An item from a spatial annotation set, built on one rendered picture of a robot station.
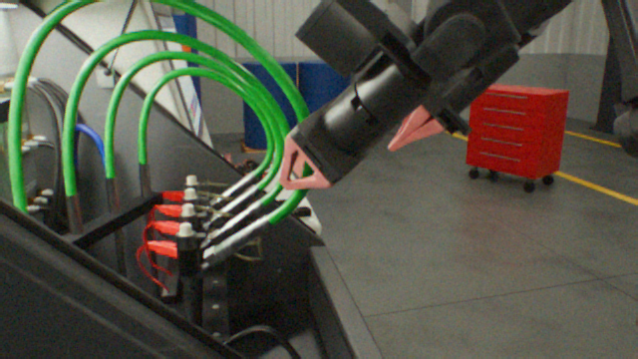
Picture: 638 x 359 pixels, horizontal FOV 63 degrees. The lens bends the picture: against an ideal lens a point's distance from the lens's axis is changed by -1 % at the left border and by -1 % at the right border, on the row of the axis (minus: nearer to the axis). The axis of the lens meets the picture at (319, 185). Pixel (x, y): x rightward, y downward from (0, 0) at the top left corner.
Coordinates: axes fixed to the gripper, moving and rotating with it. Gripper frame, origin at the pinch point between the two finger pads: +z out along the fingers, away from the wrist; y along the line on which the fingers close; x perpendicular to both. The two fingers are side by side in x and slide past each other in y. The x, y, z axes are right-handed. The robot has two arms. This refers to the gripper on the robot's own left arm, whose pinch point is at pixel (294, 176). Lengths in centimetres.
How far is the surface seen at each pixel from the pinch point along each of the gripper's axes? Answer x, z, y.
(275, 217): 2.2, 3.5, 3.1
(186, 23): -206, 330, -375
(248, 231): 1.4, 6.7, 4.7
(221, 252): 1.2, 10.7, 6.5
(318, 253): 14.1, 37.0, -29.3
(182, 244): -3.0, 20.6, 3.4
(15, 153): -24.3, 20.9, 12.3
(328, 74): -65, 263, -414
